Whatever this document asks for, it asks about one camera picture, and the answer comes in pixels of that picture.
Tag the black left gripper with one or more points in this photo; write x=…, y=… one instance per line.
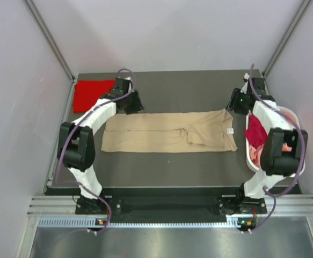
x=137, y=106

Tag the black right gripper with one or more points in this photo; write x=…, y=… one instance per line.
x=233, y=105

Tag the beige t shirt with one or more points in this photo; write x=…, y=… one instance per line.
x=192, y=132

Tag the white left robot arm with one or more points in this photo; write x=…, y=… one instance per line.
x=76, y=147

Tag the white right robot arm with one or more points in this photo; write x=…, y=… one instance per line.
x=274, y=140

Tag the crimson t shirt in basket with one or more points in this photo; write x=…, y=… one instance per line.
x=255, y=132

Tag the folded red t shirt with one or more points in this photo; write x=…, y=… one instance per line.
x=87, y=92

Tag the pink t shirt in basket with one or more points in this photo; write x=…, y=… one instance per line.
x=255, y=153

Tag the aluminium frame rail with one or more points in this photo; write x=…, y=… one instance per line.
x=53, y=206

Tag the aluminium corner post right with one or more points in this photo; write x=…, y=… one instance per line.
x=300, y=12

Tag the aluminium corner post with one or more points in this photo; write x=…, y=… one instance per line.
x=33, y=10
x=300, y=12

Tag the aluminium corner post left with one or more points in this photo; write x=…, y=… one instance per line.
x=33, y=10

